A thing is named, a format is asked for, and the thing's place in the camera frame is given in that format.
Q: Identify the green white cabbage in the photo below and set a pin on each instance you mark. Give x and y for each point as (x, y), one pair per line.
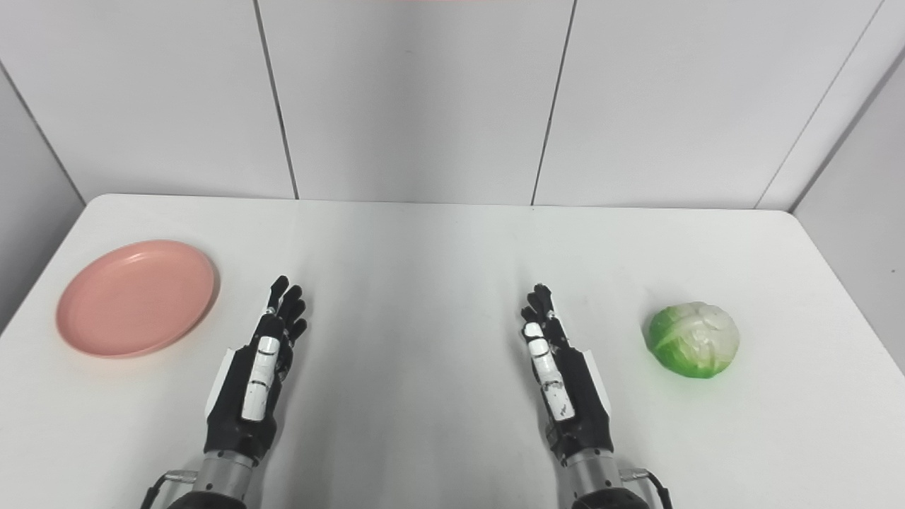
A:
(693, 341)

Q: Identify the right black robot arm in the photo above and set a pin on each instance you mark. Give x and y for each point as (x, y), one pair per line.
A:
(601, 484)

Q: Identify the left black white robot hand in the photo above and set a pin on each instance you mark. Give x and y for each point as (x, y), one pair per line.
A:
(237, 406)

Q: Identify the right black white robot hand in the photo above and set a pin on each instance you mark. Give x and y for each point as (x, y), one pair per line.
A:
(580, 403)

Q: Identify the pink round plate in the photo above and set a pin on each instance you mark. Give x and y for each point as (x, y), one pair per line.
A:
(136, 298)

